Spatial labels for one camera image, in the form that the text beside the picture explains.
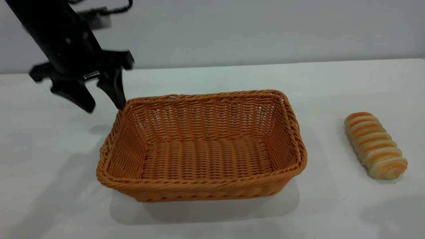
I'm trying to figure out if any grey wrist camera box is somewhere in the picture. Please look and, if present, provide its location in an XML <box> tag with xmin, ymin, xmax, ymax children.
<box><xmin>76</xmin><ymin>7</ymin><xmax>112</xmax><ymax>30</ymax></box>

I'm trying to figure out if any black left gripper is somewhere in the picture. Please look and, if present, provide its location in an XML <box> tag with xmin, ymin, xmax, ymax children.
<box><xmin>29</xmin><ymin>23</ymin><xmax>134</xmax><ymax>114</ymax></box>

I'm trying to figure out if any striped orange cream bread roll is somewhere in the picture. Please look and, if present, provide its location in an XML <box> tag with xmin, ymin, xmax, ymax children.
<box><xmin>344</xmin><ymin>112</ymin><xmax>408</xmax><ymax>180</ymax></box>

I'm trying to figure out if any orange woven wicker basket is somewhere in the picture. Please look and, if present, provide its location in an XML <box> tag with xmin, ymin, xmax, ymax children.
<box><xmin>96</xmin><ymin>90</ymin><xmax>307</xmax><ymax>203</ymax></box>

